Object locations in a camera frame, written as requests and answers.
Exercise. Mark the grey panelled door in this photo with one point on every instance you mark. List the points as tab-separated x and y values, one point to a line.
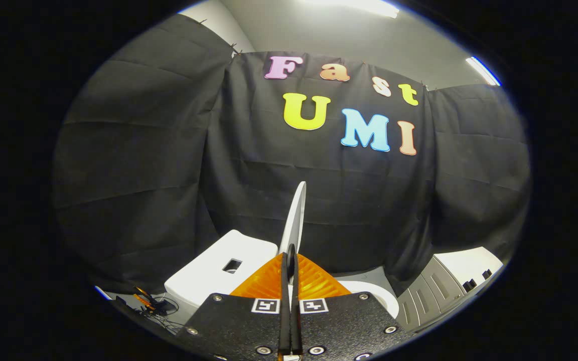
429	296

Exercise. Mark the white panel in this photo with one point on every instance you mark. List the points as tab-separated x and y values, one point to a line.
464	263

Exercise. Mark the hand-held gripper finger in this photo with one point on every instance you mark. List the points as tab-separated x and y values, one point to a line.
284	321
295	321

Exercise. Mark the black backdrop cloth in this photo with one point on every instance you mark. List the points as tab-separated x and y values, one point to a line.
193	150

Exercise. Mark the white toilet lid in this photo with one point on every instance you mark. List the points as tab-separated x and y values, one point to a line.
296	215

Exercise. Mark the white toilet bowl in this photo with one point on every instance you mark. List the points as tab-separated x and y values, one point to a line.
377	296

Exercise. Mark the white toilet tank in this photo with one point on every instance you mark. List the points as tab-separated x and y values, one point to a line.
208	271

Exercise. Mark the large ceiling light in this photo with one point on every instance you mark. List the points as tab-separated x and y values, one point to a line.
364	6

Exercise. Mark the small ceiling light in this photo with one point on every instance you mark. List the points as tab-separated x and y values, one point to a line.
482	70

